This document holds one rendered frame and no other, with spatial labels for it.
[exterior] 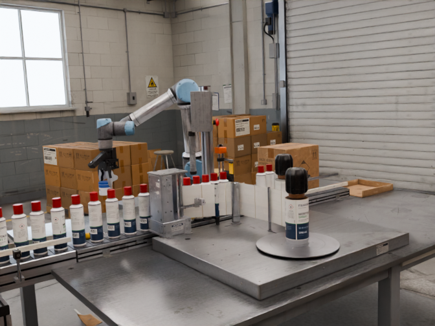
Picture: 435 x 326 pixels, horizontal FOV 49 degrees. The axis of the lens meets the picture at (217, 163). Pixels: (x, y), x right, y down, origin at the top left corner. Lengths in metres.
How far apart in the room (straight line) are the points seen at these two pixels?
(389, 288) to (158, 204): 0.96
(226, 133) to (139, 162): 1.17
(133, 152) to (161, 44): 3.70
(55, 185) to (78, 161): 0.67
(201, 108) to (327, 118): 4.92
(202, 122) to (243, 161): 4.10
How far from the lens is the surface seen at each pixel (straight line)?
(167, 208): 1.99
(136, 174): 5.97
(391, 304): 2.01
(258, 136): 6.54
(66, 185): 6.14
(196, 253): 1.79
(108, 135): 2.57
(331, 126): 7.03
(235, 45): 8.19
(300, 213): 1.77
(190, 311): 1.47
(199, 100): 2.24
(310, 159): 3.01
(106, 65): 8.45
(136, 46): 8.86
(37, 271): 1.94
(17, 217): 1.90
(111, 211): 2.02
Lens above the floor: 1.46
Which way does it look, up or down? 8 degrees down
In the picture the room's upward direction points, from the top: 2 degrees counter-clockwise
